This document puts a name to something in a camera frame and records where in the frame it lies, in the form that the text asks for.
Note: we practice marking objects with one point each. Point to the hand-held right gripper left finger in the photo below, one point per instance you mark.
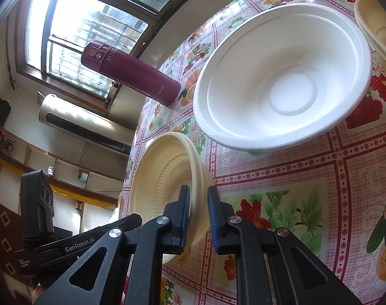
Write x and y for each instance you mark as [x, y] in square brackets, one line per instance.
[184, 216]

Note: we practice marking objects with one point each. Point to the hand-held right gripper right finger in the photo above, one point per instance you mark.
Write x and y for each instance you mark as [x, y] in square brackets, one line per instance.
[213, 219]

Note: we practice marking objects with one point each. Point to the cream ribbed plastic bowl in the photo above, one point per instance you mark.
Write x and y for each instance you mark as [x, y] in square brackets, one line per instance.
[380, 28]
[161, 171]

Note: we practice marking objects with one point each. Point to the small white gadget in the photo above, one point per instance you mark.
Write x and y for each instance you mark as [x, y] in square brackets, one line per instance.
[51, 171]

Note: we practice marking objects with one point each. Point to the brown wooden cabinet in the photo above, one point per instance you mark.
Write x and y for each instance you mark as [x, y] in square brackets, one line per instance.
[5, 228]

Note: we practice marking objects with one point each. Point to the small green tin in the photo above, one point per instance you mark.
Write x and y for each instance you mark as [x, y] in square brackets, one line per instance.
[82, 175]

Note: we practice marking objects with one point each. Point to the small black device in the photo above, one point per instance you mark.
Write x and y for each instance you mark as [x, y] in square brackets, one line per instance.
[9, 145]

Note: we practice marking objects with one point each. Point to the floral fruit print tablecloth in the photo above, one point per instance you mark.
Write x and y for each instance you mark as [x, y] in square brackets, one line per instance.
[275, 181]

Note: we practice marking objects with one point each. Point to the white tower air conditioner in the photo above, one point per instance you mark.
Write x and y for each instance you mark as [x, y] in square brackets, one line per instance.
[85, 117]

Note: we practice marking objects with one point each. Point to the purple thermos bottle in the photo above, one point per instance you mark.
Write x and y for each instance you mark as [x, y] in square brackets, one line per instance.
[132, 73]

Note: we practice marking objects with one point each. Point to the deep white foam bowl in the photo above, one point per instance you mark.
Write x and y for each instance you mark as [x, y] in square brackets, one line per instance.
[291, 85]

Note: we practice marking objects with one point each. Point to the barred window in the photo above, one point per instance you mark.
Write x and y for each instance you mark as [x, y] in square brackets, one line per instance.
[72, 16]

